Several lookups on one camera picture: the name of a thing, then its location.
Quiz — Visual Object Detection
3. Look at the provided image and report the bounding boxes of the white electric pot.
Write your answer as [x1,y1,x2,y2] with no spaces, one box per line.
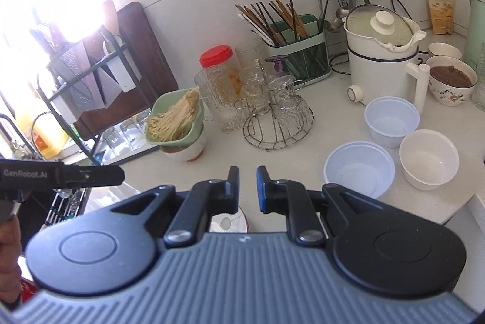
[343,4,431,111]

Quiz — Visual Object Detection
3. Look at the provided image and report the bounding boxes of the small white bowl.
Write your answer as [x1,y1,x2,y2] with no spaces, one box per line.
[428,42,463,63]

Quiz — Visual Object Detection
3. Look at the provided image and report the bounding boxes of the translucent white plastic bowl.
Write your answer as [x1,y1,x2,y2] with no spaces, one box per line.
[324,142,396,199]
[364,97,420,148]

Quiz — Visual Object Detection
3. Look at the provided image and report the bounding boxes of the upturned clear glass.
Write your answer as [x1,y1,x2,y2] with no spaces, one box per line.
[134,110,152,136]
[119,117,139,149]
[102,127,122,155]

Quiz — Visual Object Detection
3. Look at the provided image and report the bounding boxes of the metal wire cup rack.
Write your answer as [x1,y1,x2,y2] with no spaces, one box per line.
[242,59,316,151]

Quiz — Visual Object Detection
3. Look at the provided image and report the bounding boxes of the clear jar with red lid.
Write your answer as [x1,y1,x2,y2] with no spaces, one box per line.
[199,45,242,98]

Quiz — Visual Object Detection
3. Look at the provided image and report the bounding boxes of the textured glass mug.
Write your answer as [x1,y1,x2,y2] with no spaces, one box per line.
[194,70,245,134]

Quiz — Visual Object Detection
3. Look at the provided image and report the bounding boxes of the thin curved faucet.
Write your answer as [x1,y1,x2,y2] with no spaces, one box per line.
[30,111,73,159]

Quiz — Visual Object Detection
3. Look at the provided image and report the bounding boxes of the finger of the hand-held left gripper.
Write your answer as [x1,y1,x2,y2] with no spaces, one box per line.
[62,165,125,189]

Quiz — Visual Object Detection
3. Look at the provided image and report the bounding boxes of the yellow packet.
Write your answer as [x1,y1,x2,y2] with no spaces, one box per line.
[428,0,456,35]

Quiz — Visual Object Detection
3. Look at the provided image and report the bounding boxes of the bundle of chopsticks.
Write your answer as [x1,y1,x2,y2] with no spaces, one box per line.
[235,0,310,45]

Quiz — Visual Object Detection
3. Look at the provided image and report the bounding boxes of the black sink drain rack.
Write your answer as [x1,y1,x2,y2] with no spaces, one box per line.
[43,188,90,227]

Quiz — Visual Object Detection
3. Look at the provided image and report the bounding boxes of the patterned bowl with brown food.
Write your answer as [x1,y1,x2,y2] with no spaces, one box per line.
[425,56,478,107]

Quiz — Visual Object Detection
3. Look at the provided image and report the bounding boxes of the yellow detergent bottle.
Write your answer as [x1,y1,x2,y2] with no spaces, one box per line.
[17,112,69,160]

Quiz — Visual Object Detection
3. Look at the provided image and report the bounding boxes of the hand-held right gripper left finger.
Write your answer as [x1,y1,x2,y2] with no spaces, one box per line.
[110,165,240,248]

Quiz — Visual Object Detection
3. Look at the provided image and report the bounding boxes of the white ceramic bowl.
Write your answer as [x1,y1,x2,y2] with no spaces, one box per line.
[399,129,460,191]

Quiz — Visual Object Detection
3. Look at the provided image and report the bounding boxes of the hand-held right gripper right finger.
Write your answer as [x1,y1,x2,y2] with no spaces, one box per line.
[256,165,380,247]

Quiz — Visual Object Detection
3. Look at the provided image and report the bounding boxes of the green bowl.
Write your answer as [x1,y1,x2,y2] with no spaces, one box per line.
[146,88,205,149]

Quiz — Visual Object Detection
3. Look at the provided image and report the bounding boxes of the white tray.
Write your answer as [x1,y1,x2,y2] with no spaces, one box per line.
[89,136,153,165]

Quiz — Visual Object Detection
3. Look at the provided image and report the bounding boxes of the brown cutting board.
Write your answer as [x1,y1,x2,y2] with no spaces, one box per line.
[74,2,179,141]

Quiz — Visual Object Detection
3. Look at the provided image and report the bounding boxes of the white leaf-pattern plate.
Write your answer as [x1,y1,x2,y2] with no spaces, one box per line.
[208,206,251,234]

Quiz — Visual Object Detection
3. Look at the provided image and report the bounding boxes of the green chopstick holder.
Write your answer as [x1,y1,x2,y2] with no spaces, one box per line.
[261,14,327,86]

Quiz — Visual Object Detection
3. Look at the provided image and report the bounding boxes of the pale dry noodles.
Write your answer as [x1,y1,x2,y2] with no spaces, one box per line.
[148,87,200,141]

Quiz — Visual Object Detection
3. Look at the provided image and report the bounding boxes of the purple glass goblet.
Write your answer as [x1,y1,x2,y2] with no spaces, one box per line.
[264,56,289,77]

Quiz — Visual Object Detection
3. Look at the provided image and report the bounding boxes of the pale green kettle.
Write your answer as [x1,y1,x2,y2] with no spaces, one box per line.
[464,0,485,72]

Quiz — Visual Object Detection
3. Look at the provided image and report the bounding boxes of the clear glass cup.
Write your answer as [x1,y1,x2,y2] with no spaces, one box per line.
[280,95,315,136]
[239,66,270,113]
[267,75,300,112]

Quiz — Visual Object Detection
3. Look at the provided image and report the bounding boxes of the white cutlery holder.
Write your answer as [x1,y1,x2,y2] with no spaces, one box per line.
[50,90,82,113]
[99,57,134,95]

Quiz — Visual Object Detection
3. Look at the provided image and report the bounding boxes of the grey textured board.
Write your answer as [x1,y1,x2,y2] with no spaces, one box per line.
[47,43,111,113]

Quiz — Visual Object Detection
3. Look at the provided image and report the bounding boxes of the metal ladle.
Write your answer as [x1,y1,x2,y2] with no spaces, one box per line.
[323,0,344,34]

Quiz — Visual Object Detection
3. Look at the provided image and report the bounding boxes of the white bowl with red foot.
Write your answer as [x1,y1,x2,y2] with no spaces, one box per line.
[161,132,207,162]

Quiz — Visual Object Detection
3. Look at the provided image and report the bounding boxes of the person's left hand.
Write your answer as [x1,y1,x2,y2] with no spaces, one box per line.
[0,214,24,310]

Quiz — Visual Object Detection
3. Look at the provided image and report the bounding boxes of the black dish rack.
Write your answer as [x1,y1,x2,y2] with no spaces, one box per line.
[36,25,153,166]

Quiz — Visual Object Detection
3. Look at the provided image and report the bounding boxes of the tall clear glass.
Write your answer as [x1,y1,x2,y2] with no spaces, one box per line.
[235,40,264,82]

